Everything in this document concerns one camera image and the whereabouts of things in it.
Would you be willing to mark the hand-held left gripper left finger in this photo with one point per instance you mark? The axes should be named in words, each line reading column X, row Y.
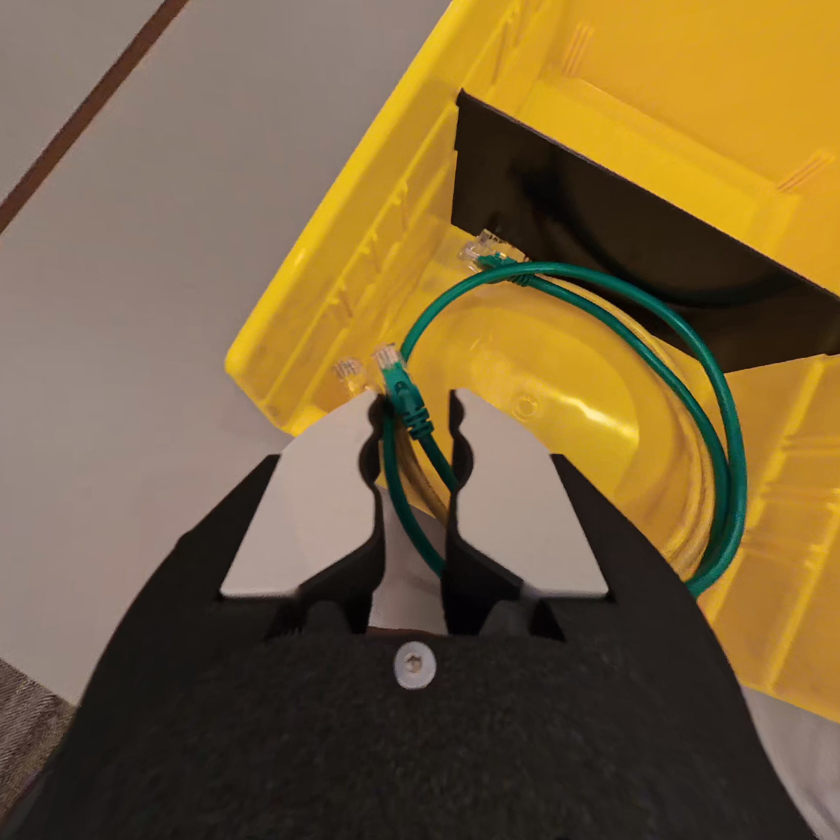
column 315, row 505

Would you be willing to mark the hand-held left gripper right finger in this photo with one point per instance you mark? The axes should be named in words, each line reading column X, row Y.
column 525, row 512

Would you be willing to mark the yellow plastic bin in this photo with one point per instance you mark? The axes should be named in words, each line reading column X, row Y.
column 656, row 65

